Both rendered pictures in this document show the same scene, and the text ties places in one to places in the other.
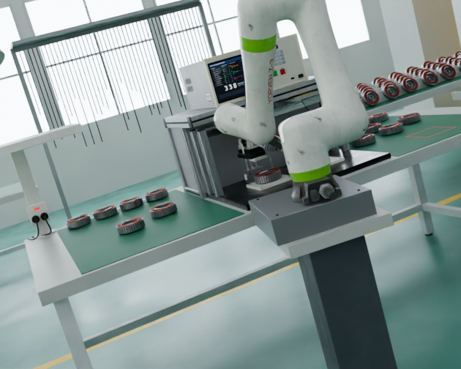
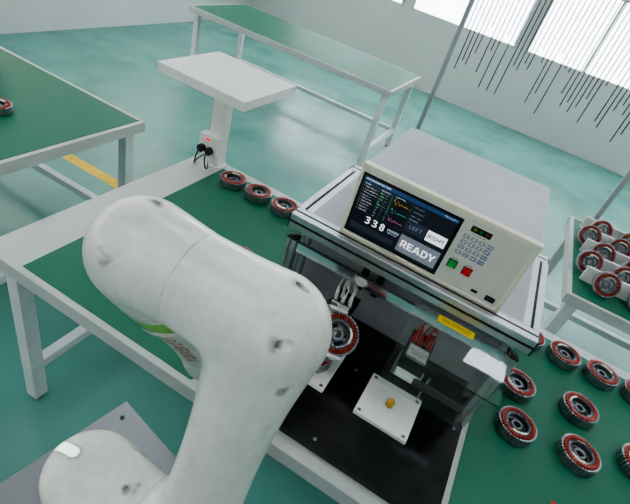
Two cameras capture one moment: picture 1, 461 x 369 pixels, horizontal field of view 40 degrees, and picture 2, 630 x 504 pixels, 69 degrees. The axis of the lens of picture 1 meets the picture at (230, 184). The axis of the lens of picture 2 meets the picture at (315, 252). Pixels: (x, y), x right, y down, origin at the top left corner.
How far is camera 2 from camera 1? 1.90 m
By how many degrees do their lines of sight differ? 40
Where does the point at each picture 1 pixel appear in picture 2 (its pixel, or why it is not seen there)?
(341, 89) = not seen: outside the picture
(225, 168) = (329, 283)
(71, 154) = (512, 75)
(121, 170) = (536, 119)
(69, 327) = (12, 288)
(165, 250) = (91, 325)
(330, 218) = not seen: outside the picture
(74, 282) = (8, 266)
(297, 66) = (496, 285)
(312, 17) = (205, 395)
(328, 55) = (187, 477)
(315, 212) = not seen: outside the picture
